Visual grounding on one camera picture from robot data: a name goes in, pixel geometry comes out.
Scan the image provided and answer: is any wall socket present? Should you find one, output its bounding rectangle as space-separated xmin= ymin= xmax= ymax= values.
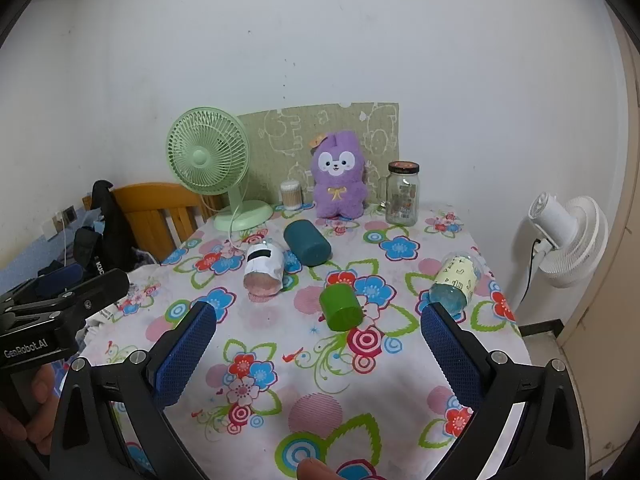
xmin=42 ymin=205 xmax=79 ymax=242

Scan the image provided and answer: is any black fan cable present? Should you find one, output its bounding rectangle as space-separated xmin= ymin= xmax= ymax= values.
xmin=519 ymin=238 xmax=545 ymax=307

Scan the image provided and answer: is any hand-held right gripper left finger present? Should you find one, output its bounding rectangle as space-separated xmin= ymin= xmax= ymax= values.
xmin=49 ymin=301 xmax=217 ymax=480

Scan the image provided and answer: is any dark teal cup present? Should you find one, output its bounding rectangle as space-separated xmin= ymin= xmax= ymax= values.
xmin=283 ymin=219 xmax=333 ymax=268

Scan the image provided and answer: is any person's left hand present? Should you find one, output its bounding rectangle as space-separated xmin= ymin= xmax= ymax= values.
xmin=0 ymin=364 xmax=63 ymax=457

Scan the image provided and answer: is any person's right hand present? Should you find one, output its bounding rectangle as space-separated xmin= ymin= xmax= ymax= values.
xmin=296 ymin=457 xmax=342 ymax=480

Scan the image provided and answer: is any green desk fan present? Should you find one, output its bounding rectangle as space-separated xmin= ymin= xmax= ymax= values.
xmin=166 ymin=106 xmax=274 ymax=234

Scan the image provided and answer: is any glass jar with dark lid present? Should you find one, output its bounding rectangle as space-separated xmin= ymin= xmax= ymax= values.
xmin=385 ymin=160 xmax=420 ymax=226

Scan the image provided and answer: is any purple plush toy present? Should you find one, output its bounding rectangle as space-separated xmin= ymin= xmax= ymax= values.
xmin=305 ymin=130 xmax=370 ymax=220

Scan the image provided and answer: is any white and pink cup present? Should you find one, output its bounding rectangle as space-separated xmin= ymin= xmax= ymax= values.
xmin=243 ymin=240 xmax=286 ymax=297

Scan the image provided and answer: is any green patterned board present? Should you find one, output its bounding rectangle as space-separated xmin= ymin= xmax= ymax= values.
xmin=236 ymin=102 xmax=401 ymax=207

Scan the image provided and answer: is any black bag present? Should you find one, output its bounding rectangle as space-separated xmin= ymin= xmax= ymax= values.
xmin=73 ymin=179 xmax=147 ymax=282

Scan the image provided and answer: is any white floor fan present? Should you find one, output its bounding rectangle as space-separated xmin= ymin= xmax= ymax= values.
xmin=520 ymin=192 xmax=610 ymax=290

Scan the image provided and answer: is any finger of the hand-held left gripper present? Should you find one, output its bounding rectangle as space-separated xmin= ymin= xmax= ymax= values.
xmin=64 ymin=268 xmax=131 ymax=317
xmin=36 ymin=264 xmax=85 ymax=297

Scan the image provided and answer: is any green cup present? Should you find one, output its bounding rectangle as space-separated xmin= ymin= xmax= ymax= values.
xmin=319 ymin=283 xmax=364 ymax=332

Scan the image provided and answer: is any white fan cable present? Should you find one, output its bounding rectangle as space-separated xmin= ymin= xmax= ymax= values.
xmin=226 ymin=184 xmax=252 ymax=257

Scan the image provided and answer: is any wooden chair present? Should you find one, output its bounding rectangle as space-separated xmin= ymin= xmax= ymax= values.
xmin=82 ymin=182 xmax=224 ymax=264

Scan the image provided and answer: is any clear bottle blue cap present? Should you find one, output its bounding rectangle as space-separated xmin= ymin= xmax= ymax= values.
xmin=430 ymin=253 xmax=485 ymax=317

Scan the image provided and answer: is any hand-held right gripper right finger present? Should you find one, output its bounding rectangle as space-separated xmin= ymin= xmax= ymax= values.
xmin=420 ymin=303 xmax=590 ymax=480

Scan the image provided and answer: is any cotton swab container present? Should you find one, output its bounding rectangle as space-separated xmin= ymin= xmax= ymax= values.
xmin=279 ymin=179 xmax=304 ymax=210

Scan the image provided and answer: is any floral tablecloth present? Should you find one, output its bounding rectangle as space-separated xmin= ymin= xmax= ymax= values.
xmin=82 ymin=202 xmax=534 ymax=480

